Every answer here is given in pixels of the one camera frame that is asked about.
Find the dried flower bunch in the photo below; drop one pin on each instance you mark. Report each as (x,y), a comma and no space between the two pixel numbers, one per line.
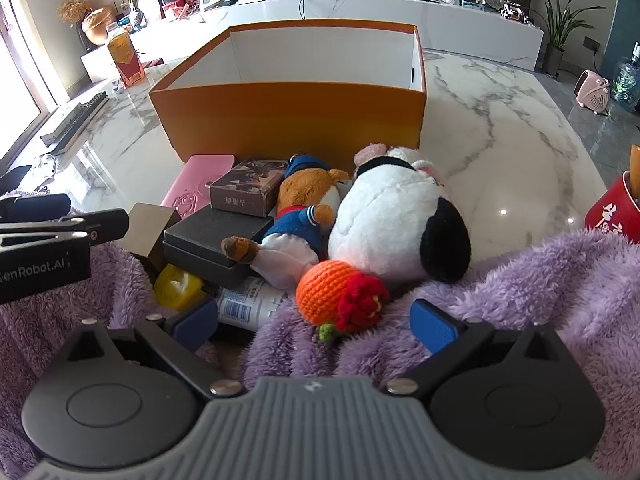
(75,5)

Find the tall potted plant dark pot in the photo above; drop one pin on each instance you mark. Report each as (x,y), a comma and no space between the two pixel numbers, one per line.
(554,57)

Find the white marble tv cabinet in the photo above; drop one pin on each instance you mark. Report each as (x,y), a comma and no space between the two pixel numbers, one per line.
(350,7)

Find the red mug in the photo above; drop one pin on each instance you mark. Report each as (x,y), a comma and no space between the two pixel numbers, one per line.
(612,215)

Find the white labelled tube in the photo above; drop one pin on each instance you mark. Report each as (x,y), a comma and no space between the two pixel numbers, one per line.
(250,305)

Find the yellow banana toy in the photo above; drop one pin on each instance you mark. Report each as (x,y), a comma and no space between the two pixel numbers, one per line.
(175,285)

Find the cow figurine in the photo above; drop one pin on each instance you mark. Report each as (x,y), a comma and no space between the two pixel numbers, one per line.
(512,11)

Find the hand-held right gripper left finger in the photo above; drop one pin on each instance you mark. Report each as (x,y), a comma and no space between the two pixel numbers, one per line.
(192,321)

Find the purple fluffy blanket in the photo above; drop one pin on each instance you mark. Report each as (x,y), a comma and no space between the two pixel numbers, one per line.
(525,285)

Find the orange crochet ball with flower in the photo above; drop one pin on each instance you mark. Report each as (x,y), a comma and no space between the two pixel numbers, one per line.
(325,290)

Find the black box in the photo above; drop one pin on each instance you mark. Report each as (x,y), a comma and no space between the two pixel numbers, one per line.
(210,240)

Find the pink case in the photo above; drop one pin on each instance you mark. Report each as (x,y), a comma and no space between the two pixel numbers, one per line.
(192,185)

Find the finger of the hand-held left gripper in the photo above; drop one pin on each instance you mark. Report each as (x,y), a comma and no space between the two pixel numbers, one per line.
(35,207)
(102,225)

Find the white and black plush toy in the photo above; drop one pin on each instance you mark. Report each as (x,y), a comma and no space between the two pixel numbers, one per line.
(380,225)

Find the brown bear plush blue uniform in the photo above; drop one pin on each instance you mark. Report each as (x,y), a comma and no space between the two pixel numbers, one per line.
(300,195)

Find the black keyboard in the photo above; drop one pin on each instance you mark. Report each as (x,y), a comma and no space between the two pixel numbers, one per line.
(70,120)

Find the orange red carton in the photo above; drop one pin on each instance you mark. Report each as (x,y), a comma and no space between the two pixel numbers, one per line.
(127,60)

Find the bronze vase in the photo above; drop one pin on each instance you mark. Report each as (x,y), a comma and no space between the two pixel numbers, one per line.
(100,25)

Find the brown printed card box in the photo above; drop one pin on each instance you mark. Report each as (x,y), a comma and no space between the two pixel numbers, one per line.
(245,185)

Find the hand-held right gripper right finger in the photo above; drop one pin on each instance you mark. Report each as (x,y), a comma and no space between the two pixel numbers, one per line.
(434,327)

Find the wooden post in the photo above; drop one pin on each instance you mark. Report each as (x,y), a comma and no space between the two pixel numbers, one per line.
(635,165)

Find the orange cardboard storage box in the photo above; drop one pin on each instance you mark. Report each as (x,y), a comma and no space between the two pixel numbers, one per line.
(280,120)

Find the pink fan heater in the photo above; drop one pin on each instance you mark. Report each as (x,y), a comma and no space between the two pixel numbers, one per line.
(592,89)

